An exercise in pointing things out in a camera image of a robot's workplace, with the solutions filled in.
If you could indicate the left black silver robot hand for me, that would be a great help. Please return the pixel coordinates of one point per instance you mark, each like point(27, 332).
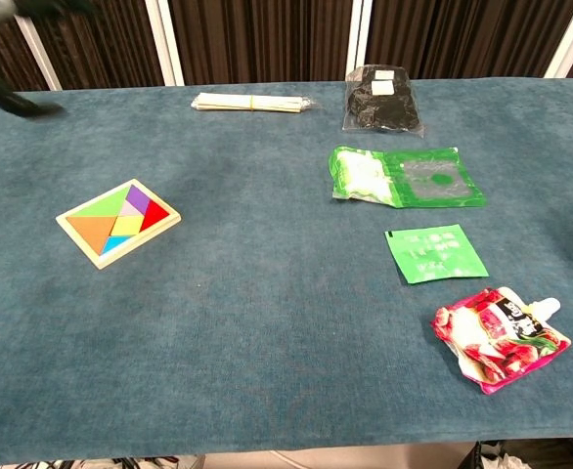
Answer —
point(13, 103)

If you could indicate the yellow square tangram piece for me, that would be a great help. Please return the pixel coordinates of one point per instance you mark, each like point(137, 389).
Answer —
point(127, 225)

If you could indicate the wooden tangram tray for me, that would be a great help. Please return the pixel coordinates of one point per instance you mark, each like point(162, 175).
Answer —
point(135, 241)

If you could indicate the green triangle tangram piece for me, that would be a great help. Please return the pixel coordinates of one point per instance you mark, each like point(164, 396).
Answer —
point(105, 205)

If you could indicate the orange triangle tangram piece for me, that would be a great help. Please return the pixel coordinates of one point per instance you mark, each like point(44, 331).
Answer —
point(93, 232)

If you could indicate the purple parallelogram tangram piece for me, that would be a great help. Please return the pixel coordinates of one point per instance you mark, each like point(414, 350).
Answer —
point(138, 199)

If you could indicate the red triangle tangram piece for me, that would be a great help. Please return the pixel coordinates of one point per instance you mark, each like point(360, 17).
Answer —
point(155, 216)

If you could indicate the pink small triangle piece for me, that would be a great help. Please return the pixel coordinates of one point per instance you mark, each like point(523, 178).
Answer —
point(130, 210)

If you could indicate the cyan small triangle piece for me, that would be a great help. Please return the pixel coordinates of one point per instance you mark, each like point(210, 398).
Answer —
point(113, 243)

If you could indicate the white sticks bundle in plastic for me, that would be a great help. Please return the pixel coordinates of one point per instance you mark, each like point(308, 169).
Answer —
point(247, 102)

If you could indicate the blue table cloth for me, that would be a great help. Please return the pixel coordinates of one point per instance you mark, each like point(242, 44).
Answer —
point(286, 317)

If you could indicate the large green plastic pouch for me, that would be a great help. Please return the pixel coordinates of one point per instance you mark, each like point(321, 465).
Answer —
point(360, 173)

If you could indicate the clear bag of black items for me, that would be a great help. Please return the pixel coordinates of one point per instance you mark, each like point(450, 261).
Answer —
point(379, 110)

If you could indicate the small green sachet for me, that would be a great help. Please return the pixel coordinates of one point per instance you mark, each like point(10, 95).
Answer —
point(433, 254)

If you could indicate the red spouted drink pouch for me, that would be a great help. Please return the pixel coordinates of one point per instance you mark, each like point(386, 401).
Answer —
point(492, 342)

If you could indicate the black storage crate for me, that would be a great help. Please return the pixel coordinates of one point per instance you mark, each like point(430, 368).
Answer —
point(560, 454)

